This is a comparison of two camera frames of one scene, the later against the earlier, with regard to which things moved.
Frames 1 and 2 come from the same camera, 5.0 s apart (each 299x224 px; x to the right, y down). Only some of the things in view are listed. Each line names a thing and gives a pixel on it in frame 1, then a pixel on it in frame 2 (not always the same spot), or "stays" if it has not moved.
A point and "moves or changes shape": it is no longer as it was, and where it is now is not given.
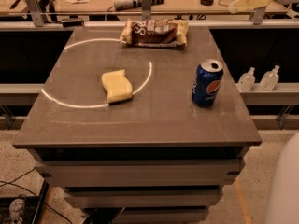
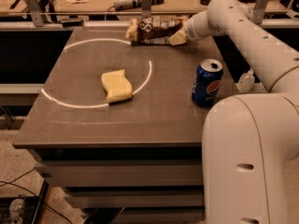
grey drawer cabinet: x=158 y=158 stays
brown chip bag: x=155 y=33 moves or changes shape
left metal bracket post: x=34 y=6 stays
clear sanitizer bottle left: x=247 y=81 stays
